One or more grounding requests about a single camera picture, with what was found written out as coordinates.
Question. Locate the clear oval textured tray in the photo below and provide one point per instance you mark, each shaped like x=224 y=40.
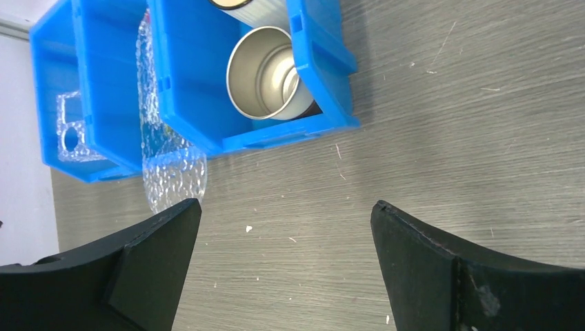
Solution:
x=173 y=169

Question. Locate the clear square textured holder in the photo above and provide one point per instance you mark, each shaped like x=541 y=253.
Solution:
x=72 y=146

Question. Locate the white enamel mug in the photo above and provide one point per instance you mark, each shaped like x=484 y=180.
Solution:
x=256 y=13

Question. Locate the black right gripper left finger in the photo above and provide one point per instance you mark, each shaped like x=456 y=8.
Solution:
x=129 y=280

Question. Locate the small metal cup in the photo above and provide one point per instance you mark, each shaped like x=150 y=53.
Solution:
x=262 y=78

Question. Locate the blue three-compartment plastic bin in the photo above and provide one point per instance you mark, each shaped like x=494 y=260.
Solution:
x=90 y=46

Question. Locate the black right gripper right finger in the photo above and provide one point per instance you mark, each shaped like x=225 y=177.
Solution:
x=438 y=281

